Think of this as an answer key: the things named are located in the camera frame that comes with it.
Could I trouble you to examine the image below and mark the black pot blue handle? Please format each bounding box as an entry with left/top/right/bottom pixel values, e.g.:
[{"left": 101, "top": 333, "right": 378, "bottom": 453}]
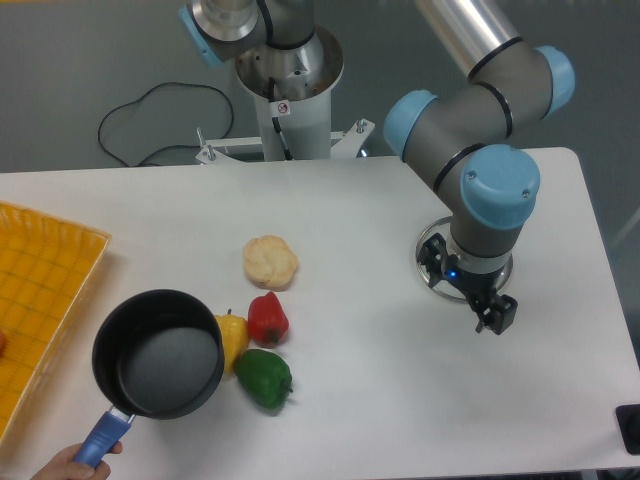
[{"left": 73, "top": 289, "right": 225, "bottom": 468}]

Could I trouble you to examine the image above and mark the red bell pepper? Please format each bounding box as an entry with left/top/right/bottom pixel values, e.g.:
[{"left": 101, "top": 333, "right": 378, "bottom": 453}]
[{"left": 247, "top": 291, "right": 289, "bottom": 348}]

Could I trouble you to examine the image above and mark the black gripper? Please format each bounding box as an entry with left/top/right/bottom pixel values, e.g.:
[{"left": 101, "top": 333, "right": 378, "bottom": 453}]
[{"left": 417, "top": 233, "right": 518, "bottom": 335}]

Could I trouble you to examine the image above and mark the yellow plastic basket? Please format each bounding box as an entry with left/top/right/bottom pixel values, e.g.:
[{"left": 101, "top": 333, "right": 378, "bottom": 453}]
[{"left": 1, "top": 201, "right": 111, "bottom": 440}]

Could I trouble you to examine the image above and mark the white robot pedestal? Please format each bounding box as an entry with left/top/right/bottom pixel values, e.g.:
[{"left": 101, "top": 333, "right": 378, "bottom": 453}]
[{"left": 196, "top": 26, "right": 375, "bottom": 164}]

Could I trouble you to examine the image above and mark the black device at table edge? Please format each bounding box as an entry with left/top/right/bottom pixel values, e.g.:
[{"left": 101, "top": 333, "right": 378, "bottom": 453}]
[{"left": 615, "top": 404, "right": 640, "bottom": 455}]

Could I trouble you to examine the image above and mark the glass pot lid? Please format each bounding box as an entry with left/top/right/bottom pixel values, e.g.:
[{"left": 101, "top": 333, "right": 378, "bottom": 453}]
[{"left": 415, "top": 216, "right": 514, "bottom": 303}]

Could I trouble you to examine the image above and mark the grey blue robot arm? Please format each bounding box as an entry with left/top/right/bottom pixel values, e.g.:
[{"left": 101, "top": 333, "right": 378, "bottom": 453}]
[{"left": 179, "top": 1, "right": 575, "bottom": 334}]

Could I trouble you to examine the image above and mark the green bell pepper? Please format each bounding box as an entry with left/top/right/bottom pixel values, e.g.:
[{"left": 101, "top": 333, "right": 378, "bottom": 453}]
[{"left": 235, "top": 349, "right": 293, "bottom": 410}]

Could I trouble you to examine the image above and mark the round bread roll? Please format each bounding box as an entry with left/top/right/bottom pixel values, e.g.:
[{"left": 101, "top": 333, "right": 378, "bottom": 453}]
[{"left": 243, "top": 235, "right": 298, "bottom": 290}]

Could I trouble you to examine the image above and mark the black cable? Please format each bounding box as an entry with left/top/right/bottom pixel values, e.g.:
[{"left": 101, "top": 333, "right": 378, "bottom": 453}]
[{"left": 97, "top": 81, "right": 235, "bottom": 168}]

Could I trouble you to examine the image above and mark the yellow bell pepper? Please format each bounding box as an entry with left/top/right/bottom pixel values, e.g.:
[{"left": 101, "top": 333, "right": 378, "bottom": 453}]
[{"left": 215, "top": 311, "right": 250, "bottom": 374}]

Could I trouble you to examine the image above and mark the person's hand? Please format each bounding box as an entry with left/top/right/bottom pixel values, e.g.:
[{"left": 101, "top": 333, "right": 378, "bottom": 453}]
[{"left": 31, "top": 444, "right": 111, "bottom": 480}]

